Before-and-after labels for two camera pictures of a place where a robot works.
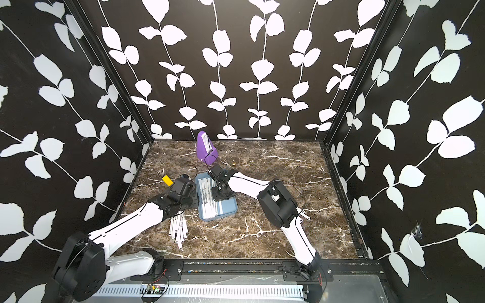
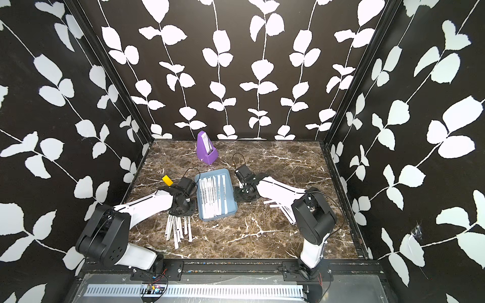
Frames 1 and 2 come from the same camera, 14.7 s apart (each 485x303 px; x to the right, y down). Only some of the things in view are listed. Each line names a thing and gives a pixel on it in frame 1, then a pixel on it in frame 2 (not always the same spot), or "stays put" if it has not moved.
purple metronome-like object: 206,152 stays put
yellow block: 167,179 stays put
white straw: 203,198 stays put
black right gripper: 216,197 → 238,198
